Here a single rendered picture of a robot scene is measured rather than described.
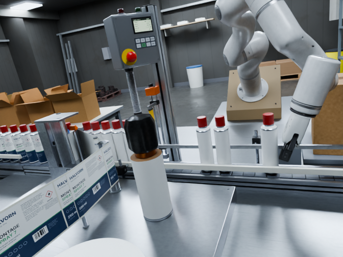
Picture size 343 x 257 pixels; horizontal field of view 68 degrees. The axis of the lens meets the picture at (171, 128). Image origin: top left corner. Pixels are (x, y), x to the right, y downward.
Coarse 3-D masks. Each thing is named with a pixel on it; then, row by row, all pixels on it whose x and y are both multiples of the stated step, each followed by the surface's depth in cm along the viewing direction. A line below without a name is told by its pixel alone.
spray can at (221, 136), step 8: (216, 120) 87; (224, 120) 87; (216, 128) 88; (224, 128) 87; (216, 136) 88; (224, 136) 87; (216, 144) 90; (224, 144) 88; (216, 152) 91; (224, 152) 89; (224, 160) 90
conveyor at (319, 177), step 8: (128, 168) 108; (248, 176) 87; (256, 176) 86; (264, 176) 85; (272, 176) 84; (280, 176) 83; (288, 176) 83; (296, 176) 82; (304, 176) 81; (312, 176) 80; (320, 176) 80; (328, 176) 79; (336, 176) 78
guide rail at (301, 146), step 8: (160, 144) 106; (168, 144) 104; (176, 144) 103; (184, 144) 102; (192, 144) 100; (232, 144) 94; (240, 144) 93; (248, 144) 92; (256, 144) 90; (280, 144) 87; (304, 144) 84; (312, 144) 83; (320, 144) 82; (328, 144) 81; (336, 144) 81
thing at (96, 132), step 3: (93, 123) 108; (96, 123) 109; (93, 126) 109; (96, 126) 109; (99, 126) 110; (93, 129) 109; (96, 129) 109; (99, 129) 110; (93, 132) 109; (96, 132) 109; (99, 132) 109; (93, 135) 109; (96, 135) 109; (99, 135) 109; (102, 138) 111
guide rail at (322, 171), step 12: (168, 168) 99; (180, 168) 96; (192, 168) 94; (204, 168) 92; (216, 168) 91; (228, 168) 89; (240, 168) 87; (252, 168) 85; (264, 168) 84; (276, 168) 82; (288, 168) 81; (300, 168) 79; (312, 168) 78; (324, 168) 77; (336, 168) 76
